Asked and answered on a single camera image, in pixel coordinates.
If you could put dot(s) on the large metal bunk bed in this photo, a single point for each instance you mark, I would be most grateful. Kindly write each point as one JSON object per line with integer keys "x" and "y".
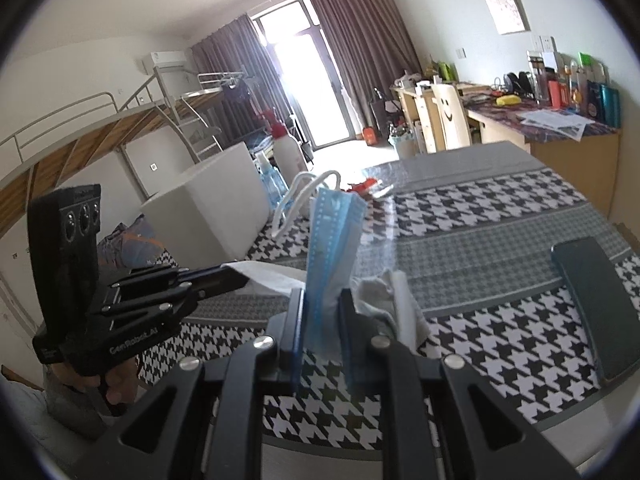
{"x": 75, "y": 150}

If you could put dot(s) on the person's left hand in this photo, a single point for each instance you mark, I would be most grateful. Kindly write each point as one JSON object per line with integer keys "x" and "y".
{"x": 125, "y": 385}

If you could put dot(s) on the narrow brown curtain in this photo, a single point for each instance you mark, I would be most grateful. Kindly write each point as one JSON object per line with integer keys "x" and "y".
{"x": 225, "y": 60}

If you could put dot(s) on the white foam box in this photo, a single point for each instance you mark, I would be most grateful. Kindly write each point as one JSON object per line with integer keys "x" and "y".
{"x": 210, "y": 195}

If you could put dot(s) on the small metal bunk bed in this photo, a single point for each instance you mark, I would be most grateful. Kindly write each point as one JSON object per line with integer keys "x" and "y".
{"x": 210, "y": 92}

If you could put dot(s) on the blue spray bottle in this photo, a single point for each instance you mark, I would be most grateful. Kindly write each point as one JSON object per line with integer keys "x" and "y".
{"x": 272, "y": 185}

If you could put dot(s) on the wide brown curtain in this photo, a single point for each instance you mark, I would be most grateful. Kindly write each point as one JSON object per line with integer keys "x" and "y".
{"x": 365, "y": 45}

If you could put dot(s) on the blue patterned blanket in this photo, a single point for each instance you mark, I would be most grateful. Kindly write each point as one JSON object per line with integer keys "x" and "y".
{"x": 130, "y": 245}

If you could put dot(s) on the blue face mask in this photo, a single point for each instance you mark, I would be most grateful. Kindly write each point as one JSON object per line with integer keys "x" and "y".
{"x": 330, "y": 240}

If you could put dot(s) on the white air conditioner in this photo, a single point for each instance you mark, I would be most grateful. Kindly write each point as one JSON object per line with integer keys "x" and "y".
{"x": 165, "y": 59}

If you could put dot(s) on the black headphones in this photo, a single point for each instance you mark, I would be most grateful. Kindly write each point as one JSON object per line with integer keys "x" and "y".
{"x": 517, "y": 84}

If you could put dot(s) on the hanging dark clothes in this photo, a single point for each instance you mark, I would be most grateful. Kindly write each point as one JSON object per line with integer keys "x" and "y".
{"x": 242, "y": 100}

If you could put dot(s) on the black bin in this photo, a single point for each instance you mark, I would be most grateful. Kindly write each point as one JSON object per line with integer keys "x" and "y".
{"x": 381, "y": 110}

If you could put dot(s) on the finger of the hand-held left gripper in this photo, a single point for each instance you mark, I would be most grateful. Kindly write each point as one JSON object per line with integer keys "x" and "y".
{"x": 155, "y": 307}
{"x": 200, "y": 280}

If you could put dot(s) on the wooden desk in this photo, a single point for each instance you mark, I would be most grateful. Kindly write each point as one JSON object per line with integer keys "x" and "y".
{"x": 565, "y": 165}

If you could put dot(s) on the printed papers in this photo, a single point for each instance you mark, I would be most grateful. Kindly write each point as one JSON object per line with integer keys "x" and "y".
{"x": 555, "y": 122}

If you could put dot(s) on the yellow object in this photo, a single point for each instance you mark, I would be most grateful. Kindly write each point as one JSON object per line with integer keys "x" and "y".
{"x": 507, "y": 100}

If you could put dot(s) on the white bucket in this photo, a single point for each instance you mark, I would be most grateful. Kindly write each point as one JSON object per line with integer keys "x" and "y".
{"x": 405, "y": 146}

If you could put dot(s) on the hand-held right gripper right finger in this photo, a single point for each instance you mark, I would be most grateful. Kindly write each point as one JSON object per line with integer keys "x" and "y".
{"x": 346, "y": 340}

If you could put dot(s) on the black smartphone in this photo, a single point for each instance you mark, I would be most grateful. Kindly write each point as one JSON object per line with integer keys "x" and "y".
{"x": 595, "y": 305}

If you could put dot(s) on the person's left forearm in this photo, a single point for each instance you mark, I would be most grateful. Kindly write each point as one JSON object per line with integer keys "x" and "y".
{"x": 70, "y": 410}

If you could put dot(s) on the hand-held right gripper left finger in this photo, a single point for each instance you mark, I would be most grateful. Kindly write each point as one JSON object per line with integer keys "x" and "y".
{"x": 296, "y": 340}

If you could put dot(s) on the green bag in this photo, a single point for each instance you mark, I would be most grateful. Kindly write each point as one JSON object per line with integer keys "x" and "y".
{"x": 448, "y": 71}

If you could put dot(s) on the grey cloth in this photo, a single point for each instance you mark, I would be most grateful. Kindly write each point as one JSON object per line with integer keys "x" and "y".
{"x": 372, "y": 292}

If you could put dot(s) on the orange bag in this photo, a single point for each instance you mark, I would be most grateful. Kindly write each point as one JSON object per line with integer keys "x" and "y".
{"x": 370, "y": 136}

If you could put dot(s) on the white pump bottle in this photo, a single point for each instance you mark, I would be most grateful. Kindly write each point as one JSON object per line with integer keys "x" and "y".
{"x": 290, "y": 155}

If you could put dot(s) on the red snack packet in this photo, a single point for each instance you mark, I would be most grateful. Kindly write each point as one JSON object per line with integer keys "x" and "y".
{"x": 362, "y": 186}

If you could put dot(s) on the glass balcony door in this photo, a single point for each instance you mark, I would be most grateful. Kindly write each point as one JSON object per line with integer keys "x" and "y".
{"x": 305, "y": 70}

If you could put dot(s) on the teal bottle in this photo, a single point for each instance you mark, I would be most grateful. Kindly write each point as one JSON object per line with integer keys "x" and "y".
{"x": 609, "y": 104}

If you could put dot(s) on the wall poster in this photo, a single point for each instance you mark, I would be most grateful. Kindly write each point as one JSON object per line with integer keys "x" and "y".
{"x": 506, "y": 7}

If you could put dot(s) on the smiley face wooden chair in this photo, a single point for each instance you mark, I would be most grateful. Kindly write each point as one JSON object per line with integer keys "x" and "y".
{"x": 450, "y": 120}

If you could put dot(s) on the white tissue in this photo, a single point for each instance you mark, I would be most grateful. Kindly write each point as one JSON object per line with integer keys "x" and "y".
{"x": 270, "y": 280}

